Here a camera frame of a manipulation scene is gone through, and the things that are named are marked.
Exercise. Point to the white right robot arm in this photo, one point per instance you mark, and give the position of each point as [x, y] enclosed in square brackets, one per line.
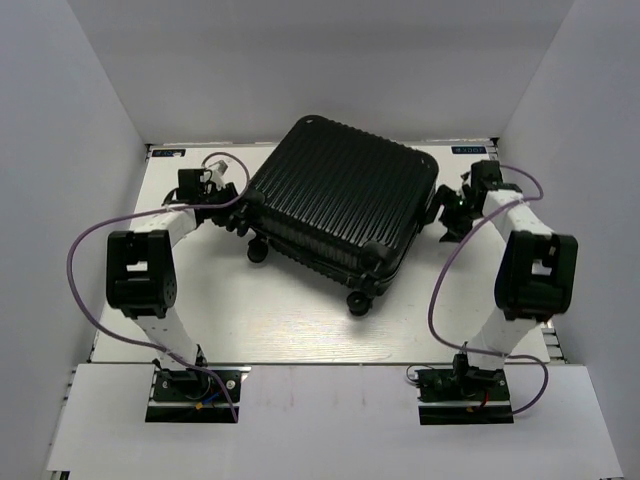
[535, 278]

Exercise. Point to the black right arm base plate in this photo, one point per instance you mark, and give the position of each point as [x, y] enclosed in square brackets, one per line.
[446, 399]

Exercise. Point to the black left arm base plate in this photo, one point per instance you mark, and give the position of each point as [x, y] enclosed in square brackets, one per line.
[183, 397]

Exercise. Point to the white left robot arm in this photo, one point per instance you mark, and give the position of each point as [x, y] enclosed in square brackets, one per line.
[141, 280]

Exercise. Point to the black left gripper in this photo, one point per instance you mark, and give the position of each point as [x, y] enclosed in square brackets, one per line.
[228, 191]

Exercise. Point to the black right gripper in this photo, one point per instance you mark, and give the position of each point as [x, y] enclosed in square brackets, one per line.
[453, 228]

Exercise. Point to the black suitcase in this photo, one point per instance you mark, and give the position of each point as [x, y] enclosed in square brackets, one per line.
[343, 202]

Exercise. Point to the blue label sticker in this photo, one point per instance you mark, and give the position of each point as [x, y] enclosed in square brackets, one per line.
[469, 150]
[168, 153]

